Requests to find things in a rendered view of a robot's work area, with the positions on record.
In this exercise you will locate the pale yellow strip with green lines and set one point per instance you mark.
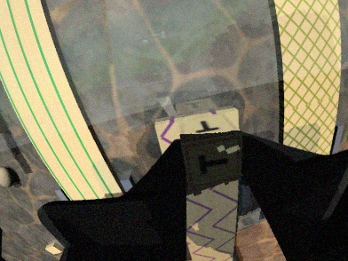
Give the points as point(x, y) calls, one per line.
point(77, 161)

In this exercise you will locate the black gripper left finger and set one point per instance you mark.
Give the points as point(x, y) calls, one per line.
point(152, 212)

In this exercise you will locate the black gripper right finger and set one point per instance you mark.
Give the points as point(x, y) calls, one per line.
point(296, 190)

